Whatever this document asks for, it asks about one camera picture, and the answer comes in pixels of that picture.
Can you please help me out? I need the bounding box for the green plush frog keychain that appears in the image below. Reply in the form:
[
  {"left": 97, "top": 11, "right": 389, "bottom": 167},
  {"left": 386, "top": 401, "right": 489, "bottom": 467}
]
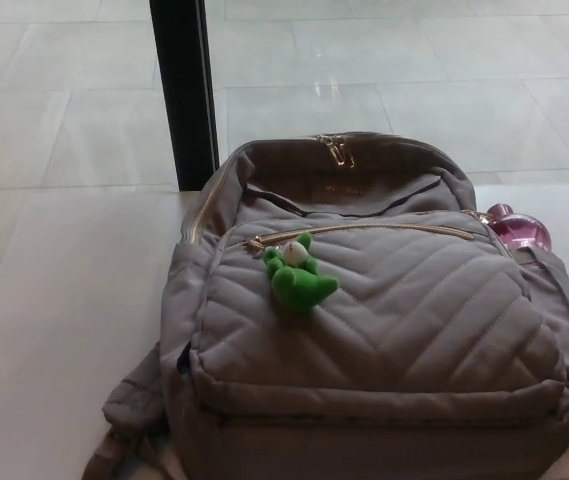
[{"left": 262, "top": 231, "right": 341, "bottom": 316}]

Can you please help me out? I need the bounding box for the grey quilted backpack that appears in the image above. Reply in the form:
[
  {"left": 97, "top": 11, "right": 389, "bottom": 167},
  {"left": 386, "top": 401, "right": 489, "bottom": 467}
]
[{"left": 85, "top": 131, "right": 569, "bottom": 480}]

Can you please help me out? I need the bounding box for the black vertical window frame post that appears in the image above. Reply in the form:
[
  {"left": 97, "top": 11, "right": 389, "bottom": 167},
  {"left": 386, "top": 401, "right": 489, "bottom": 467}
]
[{"left": 149, "top": 0, "right": 221, "bottom": 192}]

